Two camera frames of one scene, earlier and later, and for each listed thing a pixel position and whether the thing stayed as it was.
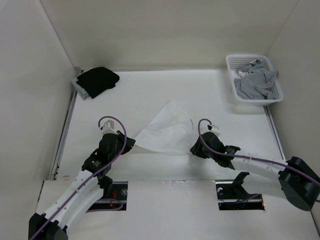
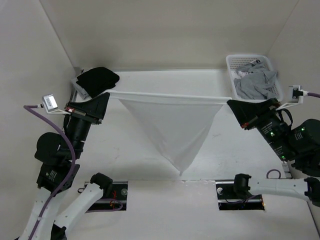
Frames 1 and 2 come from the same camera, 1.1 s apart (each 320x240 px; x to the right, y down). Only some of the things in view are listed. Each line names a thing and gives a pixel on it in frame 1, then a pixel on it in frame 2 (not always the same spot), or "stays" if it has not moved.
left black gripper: (129, 143) → (93, 110)
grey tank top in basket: (255, 84) stays
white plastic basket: (234, 61) stays
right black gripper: (196, 149) → (248, 112)
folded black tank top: (97, 79) stays
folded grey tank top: (80, 90) stays
